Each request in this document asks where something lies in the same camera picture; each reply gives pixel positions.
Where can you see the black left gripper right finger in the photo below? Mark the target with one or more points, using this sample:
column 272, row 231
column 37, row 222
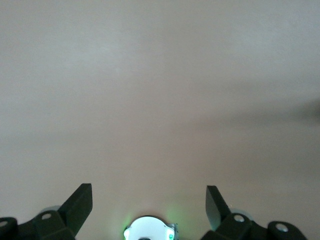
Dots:
column 225, row 225

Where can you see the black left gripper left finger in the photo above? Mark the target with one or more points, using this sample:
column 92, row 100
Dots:
column 62, row 222

